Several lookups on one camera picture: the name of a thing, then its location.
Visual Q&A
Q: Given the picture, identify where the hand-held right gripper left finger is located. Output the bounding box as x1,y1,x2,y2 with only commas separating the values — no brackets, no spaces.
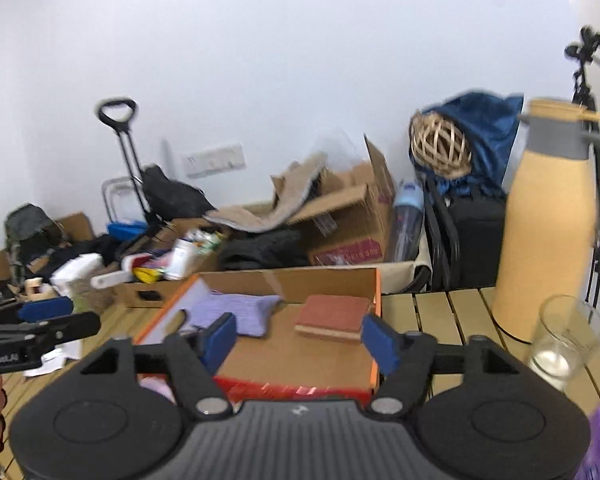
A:
65,313,238,420

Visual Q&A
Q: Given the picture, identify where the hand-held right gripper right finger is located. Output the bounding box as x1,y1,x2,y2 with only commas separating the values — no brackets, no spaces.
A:
362,314,533,420

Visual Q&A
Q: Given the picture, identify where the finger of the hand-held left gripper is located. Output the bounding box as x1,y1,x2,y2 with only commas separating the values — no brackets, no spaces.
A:
0,296,75,326
0,311,102,357

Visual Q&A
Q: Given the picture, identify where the purple knitted cloth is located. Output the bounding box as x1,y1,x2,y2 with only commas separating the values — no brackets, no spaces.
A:
177,291,283,339

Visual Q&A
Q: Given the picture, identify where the orange cardboard shoebox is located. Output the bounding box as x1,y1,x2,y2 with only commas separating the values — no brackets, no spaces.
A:
132,267,383,407

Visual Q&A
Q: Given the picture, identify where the white crumpled paper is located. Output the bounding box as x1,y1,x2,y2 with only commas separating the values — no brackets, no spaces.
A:
22,344,84,379

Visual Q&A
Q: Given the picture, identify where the dark green backpack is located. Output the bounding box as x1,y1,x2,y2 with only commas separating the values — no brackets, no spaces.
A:
4,204,67,281

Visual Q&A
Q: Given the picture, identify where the low cardboard box with clutter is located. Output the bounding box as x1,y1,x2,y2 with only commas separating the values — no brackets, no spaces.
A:
111,217,231,309

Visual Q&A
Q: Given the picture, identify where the small brown cardboard box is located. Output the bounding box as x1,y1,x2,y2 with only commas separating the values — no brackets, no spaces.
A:
55,212,97,244

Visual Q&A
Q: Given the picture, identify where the white plastic bottle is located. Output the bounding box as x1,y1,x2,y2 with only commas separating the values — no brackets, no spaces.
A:
165,239,202,281

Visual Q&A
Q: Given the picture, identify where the black clothing heap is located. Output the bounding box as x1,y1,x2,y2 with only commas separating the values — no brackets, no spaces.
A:
220,230,312,272

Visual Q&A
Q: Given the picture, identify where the blue water bottle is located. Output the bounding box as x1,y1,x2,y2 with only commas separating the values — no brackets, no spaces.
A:
392,180,426,264

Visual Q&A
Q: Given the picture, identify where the large open cardboard box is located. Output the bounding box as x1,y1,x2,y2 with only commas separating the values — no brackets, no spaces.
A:
280,135,397,267

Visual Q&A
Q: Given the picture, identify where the black bag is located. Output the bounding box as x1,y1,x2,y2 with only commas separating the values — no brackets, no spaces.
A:
142,164,217,222

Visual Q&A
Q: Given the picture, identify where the folding hand trolley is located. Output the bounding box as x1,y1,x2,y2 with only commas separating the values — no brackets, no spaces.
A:
96,97,155,227

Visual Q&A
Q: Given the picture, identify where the clear drinking glass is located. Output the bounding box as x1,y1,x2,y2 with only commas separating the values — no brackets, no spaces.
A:
527,295,600,394

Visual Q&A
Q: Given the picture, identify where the yellow thermos jug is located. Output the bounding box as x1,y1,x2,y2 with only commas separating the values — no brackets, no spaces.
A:
491,98,600,347

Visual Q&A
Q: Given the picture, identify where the woven rattan ball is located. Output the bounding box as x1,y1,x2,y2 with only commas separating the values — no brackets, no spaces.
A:
410,112,473,179

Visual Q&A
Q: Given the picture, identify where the dark blue fabric bag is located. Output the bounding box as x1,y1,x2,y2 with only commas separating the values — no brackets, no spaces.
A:
420,91,525,197

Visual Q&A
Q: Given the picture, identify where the white wall socket strip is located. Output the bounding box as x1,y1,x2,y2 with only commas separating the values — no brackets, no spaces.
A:
182,143,247,179

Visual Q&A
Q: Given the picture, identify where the black camera tripod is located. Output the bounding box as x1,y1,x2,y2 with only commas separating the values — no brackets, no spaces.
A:
565,25,600,307

